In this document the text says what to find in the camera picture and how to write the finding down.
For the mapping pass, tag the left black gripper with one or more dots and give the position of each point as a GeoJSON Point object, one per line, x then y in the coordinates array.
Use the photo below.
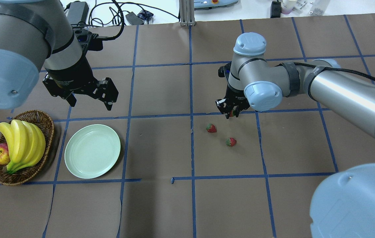
{"type": "Point", "coordinates": [71, 76]}

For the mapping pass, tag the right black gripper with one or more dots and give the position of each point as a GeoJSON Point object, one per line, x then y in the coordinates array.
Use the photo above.
{"type": "Point", "coordinates": [234, 94]}

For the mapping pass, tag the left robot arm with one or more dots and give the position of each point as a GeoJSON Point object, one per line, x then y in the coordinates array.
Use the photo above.
{"type": "Point", "coordinates": [35, 35]}

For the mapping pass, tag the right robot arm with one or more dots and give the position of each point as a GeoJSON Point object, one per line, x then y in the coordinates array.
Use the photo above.
{"type": "Point", "coordinates": [343, 205]}

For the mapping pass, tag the light green plate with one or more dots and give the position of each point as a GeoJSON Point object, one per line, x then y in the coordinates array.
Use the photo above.
{"type": "Point", "coordinates": [92, 151]}

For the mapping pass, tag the yellow banana bunch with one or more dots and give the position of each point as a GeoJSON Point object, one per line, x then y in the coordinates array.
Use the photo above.
{"type": "Point", "coordinates": [26, 144]}

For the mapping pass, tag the black power brick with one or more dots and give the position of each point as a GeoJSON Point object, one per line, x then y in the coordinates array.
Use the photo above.
{"type": "Point", "coordinates": [77, 12]}

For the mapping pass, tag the brown wicker basket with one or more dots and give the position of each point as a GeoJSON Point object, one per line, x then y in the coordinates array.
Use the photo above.
{"type": "Point", "coordinates": [45, 123]}

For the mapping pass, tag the red apple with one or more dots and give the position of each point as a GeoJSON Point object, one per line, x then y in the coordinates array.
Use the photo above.
{"type": "Point", "coordinates": [4, 154]}

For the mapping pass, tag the aluminium frame post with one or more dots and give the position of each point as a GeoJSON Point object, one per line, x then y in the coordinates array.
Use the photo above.
{"type": "Point", "coordinates": [186, 13]}

